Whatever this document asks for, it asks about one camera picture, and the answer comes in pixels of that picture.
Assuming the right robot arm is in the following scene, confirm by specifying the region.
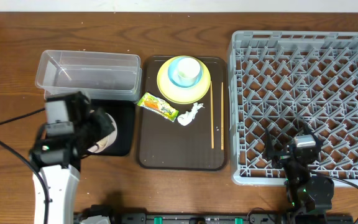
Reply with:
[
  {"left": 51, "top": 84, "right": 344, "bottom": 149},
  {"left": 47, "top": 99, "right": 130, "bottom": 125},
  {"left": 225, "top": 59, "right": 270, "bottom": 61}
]
[{"left": 262, "top": 124, "right": 334, "bottom": 223}]

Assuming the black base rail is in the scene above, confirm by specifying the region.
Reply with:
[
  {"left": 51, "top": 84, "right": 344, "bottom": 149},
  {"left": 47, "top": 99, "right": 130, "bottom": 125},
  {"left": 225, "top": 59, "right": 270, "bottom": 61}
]
[{"left": 73, "top": 205, "right": 354, "bottom": 224}]

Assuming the white bowl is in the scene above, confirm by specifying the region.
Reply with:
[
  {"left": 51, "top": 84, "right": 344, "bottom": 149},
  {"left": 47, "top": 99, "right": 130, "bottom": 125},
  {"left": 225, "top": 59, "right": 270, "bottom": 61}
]
[{"left": 88, "top": 113, "right": 117, "bottom": 154}]

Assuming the grey dishwasher rack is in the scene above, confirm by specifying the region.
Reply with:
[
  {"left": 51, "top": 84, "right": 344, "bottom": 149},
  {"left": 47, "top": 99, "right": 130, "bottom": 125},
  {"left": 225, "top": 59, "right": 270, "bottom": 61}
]
[{"left": 227, "top": 30, "right": 358, "bottom": 186}]

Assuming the cream white cup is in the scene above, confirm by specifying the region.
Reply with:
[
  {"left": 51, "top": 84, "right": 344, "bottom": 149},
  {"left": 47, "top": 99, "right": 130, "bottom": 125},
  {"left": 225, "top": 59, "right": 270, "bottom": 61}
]
[{"left": 177, "top": 57, "right": 201, "bottom": 87}]

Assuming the green orange snack wrapper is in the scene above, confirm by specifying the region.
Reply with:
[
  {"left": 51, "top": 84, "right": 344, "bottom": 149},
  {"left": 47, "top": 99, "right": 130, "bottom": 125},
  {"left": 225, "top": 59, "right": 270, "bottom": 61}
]
[{"left": 137, "top": 92, "right": 178, "bottom": 122}]

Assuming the yellow plate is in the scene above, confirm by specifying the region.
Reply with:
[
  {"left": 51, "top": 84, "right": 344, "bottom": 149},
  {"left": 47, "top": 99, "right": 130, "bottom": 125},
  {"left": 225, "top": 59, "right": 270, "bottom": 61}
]
[{"left": 157, "top": 55, "right": 211, "bottom": 105}]

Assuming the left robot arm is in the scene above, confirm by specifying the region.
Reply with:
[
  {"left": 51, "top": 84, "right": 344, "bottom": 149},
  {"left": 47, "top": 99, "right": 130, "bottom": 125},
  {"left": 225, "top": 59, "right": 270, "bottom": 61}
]
[{"left": 29, "top": 92, "right": 117, "bottom": 223}]

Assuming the white tissue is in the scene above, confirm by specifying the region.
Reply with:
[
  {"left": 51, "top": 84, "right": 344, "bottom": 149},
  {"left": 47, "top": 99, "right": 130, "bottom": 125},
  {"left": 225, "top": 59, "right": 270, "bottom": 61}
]
[{"left": 177, "top": 103, "right": 203, "bottom": 126}]

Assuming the black waste tray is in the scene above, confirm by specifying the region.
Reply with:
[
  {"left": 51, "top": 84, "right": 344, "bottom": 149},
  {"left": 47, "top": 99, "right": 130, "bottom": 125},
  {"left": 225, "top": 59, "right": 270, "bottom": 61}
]
[{"left": 86, "top": 100, "right": 135, "bottom": 156}]

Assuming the brown serving tray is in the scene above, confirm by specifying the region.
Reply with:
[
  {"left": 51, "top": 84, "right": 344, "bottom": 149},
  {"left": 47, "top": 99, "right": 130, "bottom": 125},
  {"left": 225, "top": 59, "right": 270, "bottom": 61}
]
[{"left": 137, "top": 57, "right": 229, "bottom": 171}]

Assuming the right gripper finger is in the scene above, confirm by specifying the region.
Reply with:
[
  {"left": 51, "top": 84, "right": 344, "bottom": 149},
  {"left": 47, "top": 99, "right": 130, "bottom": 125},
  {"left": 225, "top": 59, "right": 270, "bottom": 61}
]
[
  {"left": 263, "top": 129, "right": 278, "bottom": 159},
  {"left": 300, "top": 121, "right": 322, "bottom": 145}
]

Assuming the light blue bowl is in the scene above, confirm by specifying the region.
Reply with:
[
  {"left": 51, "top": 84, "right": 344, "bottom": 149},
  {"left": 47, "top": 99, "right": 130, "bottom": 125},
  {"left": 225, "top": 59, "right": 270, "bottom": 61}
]
[{"left": 168, "top": 57, "right": 203, "bottom": 88}]

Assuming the clear plastic bin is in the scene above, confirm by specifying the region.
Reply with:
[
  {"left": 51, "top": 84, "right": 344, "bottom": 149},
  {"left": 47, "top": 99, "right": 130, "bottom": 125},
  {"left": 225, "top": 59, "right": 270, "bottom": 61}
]
[{"left": 35, "top": 50, "right": 142, "bottom": 102}]

